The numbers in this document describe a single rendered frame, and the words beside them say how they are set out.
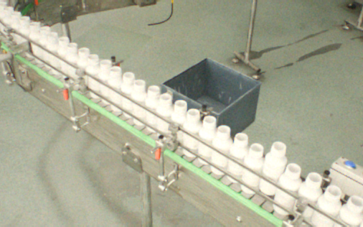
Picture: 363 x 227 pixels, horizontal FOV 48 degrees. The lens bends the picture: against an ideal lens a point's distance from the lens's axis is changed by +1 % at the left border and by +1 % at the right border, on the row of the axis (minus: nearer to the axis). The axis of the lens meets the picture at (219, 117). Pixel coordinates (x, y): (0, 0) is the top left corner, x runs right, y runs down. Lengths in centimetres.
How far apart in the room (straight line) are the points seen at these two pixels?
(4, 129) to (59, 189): 73
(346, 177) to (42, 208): 183
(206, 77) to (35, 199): 127
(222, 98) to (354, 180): 95
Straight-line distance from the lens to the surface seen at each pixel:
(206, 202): 135
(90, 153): 282
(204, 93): 203
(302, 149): 293
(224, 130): 119
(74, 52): 159
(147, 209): 178
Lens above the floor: 192
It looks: 39 degrees down
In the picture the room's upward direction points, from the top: 5 degrees clockwise
